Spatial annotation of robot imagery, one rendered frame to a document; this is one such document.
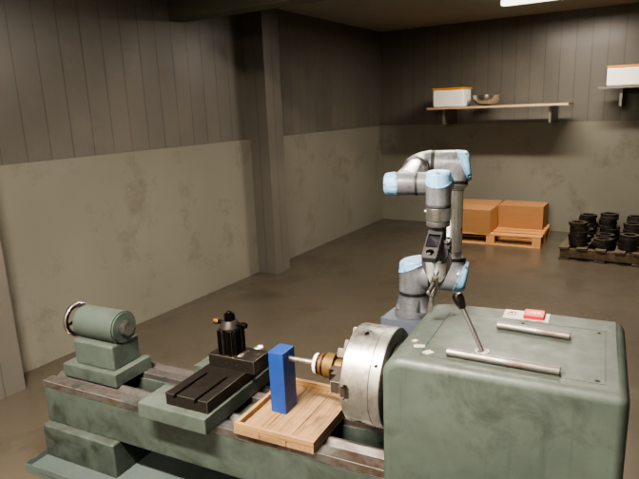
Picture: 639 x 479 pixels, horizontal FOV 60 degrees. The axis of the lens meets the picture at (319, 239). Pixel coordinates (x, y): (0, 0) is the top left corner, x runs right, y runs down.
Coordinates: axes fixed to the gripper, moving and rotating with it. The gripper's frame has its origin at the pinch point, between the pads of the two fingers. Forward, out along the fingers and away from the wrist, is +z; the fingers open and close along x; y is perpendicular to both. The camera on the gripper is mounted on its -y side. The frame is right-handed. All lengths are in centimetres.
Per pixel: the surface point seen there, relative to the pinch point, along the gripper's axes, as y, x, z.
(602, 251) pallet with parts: 543, -105, 134
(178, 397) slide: -23, 84, 40
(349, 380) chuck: -23.7, 21.2, 23.5
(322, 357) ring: -8.8, 35.3, 25.3
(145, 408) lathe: -25, 96, 45
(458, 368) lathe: -32.2, -11.2, 10.4
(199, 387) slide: -16, 80, 40
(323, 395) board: 6, 41, 48
